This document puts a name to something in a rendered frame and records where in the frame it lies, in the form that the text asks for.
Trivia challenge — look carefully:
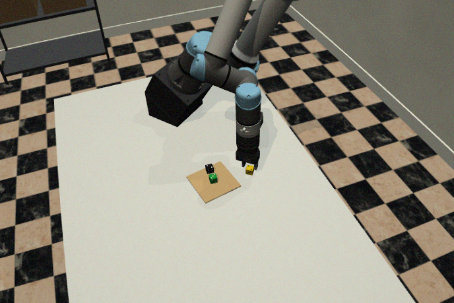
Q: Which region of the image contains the yellow die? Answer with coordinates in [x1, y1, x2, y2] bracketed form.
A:
[245, 165, 254, 175]

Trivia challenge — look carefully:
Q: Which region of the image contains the black die with white pips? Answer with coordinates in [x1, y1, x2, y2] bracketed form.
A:
[205, 164, 214, 174]

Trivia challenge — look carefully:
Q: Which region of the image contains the green die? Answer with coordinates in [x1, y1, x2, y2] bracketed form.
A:
[209, 173, 218, 184]

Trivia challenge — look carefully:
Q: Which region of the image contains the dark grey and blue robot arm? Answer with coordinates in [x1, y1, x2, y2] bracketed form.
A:
[166, 0, 298, 126]

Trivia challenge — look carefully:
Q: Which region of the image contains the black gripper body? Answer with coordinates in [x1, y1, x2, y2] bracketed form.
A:
[236, 112, 263, 164]

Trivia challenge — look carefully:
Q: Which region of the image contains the tan square mat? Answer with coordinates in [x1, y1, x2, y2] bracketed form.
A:
[186, 161, 241, 203]

